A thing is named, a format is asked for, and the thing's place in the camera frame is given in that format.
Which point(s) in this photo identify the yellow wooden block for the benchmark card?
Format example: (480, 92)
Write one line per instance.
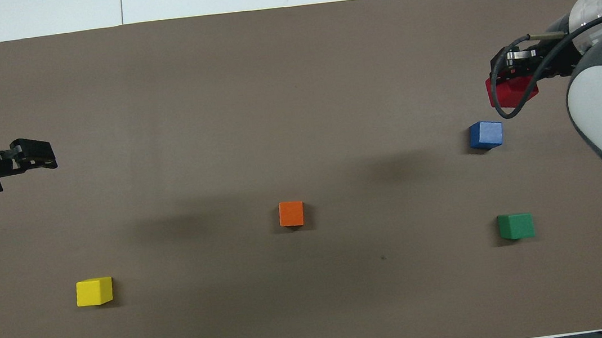
(94, 292)

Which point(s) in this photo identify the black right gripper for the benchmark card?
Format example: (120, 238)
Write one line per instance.
(560, 51)

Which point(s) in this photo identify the red wooden block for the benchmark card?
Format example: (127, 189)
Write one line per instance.
(510, 93)

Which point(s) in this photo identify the orange wooden block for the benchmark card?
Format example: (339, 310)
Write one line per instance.
(291, 214)

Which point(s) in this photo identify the blue wooden block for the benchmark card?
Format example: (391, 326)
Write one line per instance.
(486, 135)

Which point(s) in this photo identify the green wooden block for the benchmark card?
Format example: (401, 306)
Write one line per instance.
(516, 226)

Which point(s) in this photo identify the brown paper mat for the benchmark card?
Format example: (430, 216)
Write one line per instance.
(271, 110)

